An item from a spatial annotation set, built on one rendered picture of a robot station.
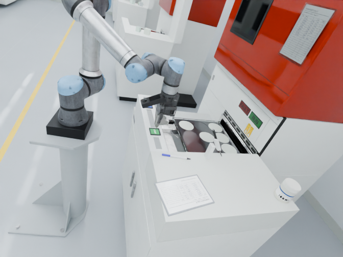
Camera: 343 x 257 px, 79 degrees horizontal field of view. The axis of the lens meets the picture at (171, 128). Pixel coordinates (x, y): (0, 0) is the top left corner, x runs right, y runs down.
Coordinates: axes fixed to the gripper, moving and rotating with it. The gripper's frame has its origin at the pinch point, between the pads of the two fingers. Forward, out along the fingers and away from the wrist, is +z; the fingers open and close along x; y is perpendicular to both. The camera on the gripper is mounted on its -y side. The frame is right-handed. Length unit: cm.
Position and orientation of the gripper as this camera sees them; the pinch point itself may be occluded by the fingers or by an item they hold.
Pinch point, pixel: (155, 125)
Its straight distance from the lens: 108.4
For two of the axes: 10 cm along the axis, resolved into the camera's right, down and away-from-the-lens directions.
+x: -2.2, -6.2, 7.5
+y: 9.4, 0.7, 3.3
